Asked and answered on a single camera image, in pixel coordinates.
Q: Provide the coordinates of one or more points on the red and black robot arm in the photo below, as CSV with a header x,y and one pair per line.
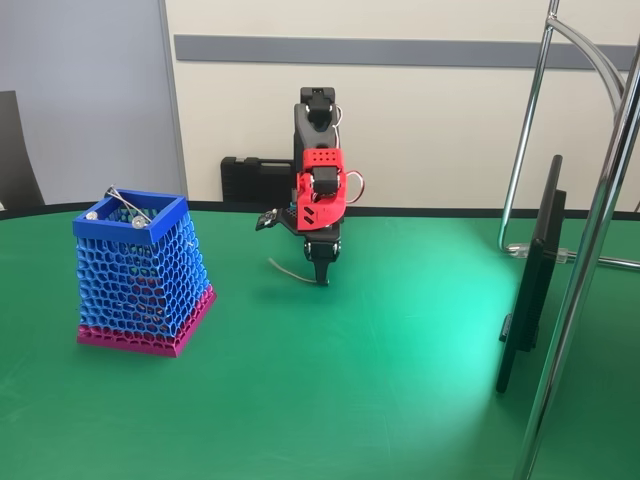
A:
x,y
322,160

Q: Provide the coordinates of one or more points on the blue and pink mesh basket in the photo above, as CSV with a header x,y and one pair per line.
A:
x,y
135,280

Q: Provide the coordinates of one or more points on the black plastic tool case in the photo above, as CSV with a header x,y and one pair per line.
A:
x,y
250,180

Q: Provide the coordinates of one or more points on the clear plastic clamp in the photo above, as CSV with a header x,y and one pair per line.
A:
x,y
517,250

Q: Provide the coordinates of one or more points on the black flat monitor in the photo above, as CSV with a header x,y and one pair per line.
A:
x,y
532,290

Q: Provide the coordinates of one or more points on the grey wall rail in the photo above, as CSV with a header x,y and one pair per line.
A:
x,y
400,51

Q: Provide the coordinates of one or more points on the chrome tube frame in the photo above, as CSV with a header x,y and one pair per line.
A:
x,y
576,300

